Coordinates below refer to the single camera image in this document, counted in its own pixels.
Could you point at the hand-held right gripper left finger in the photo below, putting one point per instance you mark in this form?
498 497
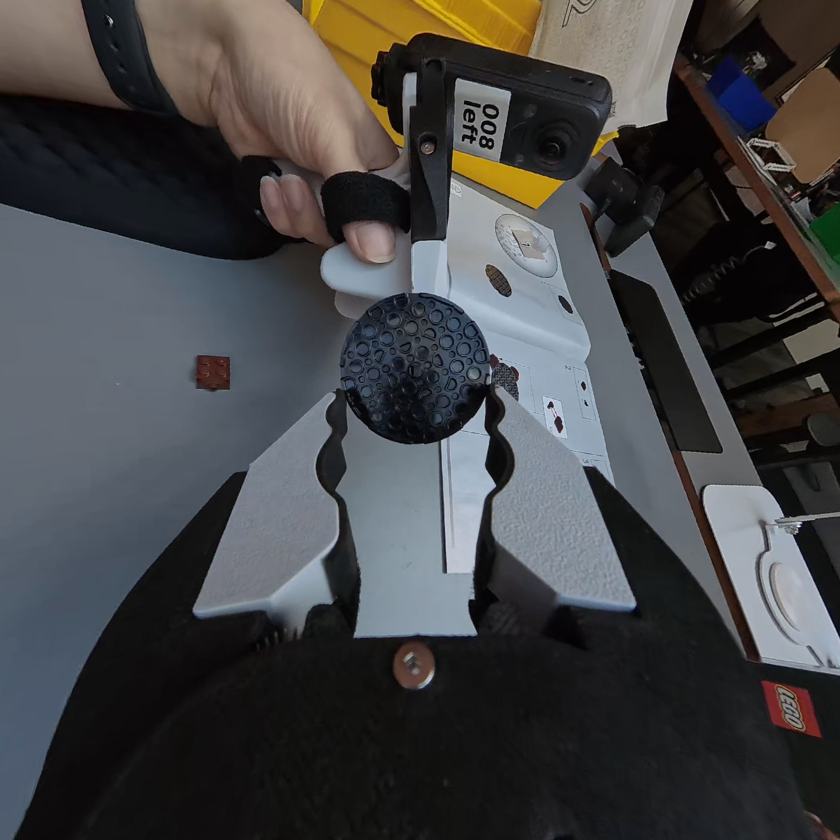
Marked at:
275 525

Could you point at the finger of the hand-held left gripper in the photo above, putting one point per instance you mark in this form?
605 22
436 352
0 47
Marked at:
430 269

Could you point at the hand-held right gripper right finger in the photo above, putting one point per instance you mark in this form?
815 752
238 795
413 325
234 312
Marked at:
558 525

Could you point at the black round studded plate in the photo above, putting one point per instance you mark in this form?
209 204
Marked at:
413 367

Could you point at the brown bracket brick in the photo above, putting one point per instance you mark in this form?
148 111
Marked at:
213 373

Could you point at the grey desk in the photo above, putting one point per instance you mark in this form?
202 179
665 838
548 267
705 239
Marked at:
131 525

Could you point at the black desk clamp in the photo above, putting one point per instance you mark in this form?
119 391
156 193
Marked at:
623 203

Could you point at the person's left hand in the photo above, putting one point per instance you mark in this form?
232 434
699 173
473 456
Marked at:
262 85

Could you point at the yellow plastic bin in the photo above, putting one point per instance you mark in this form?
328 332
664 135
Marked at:
499 177
420 19

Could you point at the white instruction booklet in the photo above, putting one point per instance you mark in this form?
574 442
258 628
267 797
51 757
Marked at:
525 315

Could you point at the black rectangular panel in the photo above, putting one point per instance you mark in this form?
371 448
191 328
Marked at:
663 367

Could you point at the pale paper bag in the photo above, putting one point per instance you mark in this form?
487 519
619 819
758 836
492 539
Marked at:
610 46

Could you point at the white stand base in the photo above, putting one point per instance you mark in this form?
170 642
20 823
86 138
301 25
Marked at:
781 590

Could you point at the blue plastic bin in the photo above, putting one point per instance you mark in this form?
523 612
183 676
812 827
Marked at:
741 92

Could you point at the wooden shelf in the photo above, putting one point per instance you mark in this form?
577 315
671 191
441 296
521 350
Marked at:
754 164

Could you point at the black wristband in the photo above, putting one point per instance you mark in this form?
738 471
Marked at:
124 59

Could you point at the dark bamboo building set box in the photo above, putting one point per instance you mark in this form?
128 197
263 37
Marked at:
787 774

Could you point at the cardboard box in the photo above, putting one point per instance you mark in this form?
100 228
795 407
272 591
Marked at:
807 98

